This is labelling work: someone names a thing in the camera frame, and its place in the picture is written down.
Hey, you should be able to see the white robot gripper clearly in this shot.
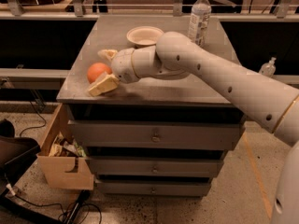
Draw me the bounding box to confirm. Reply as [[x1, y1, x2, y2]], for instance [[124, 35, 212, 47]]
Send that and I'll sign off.
[[88, 46, 158, 96]]

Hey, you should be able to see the orange ball fruit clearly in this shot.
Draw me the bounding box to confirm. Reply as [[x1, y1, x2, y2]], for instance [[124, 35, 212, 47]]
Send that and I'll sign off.
[[87, 63, 112, 83]]

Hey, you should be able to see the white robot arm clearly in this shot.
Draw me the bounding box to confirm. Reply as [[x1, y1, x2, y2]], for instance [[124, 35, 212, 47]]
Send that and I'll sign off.
[[88, 32, 299, 224]]

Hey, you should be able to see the white paper bowl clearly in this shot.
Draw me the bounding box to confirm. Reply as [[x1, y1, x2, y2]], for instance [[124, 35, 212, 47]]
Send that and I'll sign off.
[[126, 26, 164, 47]]

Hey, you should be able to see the grey metal drawer cabinet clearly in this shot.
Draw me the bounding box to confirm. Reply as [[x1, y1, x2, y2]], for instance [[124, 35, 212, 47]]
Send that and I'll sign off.
[[57, 15, 245, 196]]

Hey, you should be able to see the wooden drawer box with items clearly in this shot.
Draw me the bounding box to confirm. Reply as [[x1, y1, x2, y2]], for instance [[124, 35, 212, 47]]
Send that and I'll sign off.
[[37, 104, 93, 190]]

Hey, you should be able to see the clear plastic water bottle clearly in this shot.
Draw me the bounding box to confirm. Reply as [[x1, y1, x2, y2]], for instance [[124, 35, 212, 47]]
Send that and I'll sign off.
[[188, 0, 211, 48]]

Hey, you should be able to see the black chair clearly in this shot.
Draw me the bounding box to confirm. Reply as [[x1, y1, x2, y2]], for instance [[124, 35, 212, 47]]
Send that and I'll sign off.
[[0, 119, 40, 197]]

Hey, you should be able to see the clear soap dispenser bottle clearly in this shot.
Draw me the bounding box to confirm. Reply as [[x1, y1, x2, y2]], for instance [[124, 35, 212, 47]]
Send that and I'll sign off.
[[259, 57, 277, 77]]

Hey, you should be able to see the metal railing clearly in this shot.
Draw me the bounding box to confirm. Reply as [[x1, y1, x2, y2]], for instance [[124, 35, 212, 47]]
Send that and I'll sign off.
[[0, 0, 299, 19]]

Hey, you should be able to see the black floor cable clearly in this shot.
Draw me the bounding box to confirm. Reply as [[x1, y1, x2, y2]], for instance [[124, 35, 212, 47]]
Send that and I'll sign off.
[[3, 171, 103, 224]]

